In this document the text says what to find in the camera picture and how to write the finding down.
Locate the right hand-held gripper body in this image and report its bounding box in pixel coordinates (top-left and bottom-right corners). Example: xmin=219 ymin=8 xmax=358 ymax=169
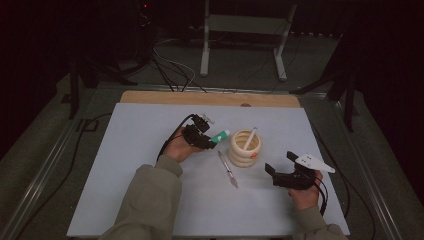
xmin=272 ymin=153 xmax=336 ymax=191

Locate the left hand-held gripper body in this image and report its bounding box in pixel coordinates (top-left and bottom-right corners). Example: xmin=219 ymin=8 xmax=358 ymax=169
xmin=181 ymin=112 xmax=215 ymax=148

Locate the green and white glue stick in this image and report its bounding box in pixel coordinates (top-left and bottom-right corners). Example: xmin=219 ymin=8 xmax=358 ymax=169
xmin=210 ymin=129 xmax=231 ymax=145

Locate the clear pen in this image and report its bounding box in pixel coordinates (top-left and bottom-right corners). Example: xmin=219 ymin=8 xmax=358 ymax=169
xmin=217 ymin=150 xmax=239 ymax=189

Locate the cream ribbed pen holder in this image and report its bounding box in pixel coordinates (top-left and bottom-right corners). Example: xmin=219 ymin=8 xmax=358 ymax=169
xmin=228 ymin=129 xmax=262 ymax=169

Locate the white pen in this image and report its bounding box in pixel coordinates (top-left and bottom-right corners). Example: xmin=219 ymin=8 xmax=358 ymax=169
xmin=242 ymin=126 xmax=258 ymax=152

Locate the person's right hand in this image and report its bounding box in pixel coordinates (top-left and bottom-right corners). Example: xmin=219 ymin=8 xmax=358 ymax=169
xmin=287 ymin=170 xmax=325 ymax=212

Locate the person's left hand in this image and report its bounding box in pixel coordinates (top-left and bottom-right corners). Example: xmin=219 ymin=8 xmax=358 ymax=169
xmin=162 ymin=127 xmax=206 ymax=164

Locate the pale grey table mat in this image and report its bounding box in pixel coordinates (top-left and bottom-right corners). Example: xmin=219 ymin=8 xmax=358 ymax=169
xmin=66 ymin=102 xmax=351 ymax=238

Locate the black tripod stand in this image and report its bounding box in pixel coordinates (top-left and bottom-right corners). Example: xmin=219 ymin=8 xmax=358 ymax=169
xmin=61 ymin=59 xmax=139 ymax=120
xmin=289 ymin=33 xmax=360 ymax=133

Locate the white metal stand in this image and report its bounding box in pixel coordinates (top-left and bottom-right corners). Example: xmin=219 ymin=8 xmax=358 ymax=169
xmin=199 ymin=0 xmax=298 ymax=82

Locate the dark equipment with red light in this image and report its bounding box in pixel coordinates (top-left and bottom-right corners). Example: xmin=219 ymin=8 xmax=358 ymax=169
xmin=131 ymin=0 xmax=156 ymax=64

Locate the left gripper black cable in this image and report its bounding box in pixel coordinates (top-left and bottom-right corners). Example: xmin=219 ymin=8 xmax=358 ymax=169
xmin=156 ymin=113 xmax=196 ymax=161

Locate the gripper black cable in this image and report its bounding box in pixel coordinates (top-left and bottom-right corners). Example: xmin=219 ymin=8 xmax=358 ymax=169
xmin=313 ymin=176 xmax=330 ymax=216
xmin=156 ymin=113 xmax=196 ymax=161

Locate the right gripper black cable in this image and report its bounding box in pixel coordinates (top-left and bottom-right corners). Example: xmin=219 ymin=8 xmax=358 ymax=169
xmin=313 ymin=176 xmax=330 ymax=216

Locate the long black floor cable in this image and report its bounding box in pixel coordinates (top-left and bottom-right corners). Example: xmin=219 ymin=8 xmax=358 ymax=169
xmin=309 ymin=123 xmax=376 ymax=240
xmin=14 ymin=112 xmax=113 ymax=240

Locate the metal floor rail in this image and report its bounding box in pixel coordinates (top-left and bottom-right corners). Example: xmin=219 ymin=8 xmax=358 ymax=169
xmin=328 ymin=99 xmax=404 ymax=240
xmin=0 ymin=99 xmax=98 ymax=240
xmin=96 ymin=83 xmax=329 ymax=99

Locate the black floor cables bundle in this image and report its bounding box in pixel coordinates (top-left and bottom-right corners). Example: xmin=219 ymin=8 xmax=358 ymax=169
xmin=149 ymin=53 xmax=208 ymax=93

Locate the white floor cable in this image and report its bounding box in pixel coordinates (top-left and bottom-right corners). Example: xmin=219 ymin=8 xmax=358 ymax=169
xmin=153 ymin=38 xmax=197 ymax=92

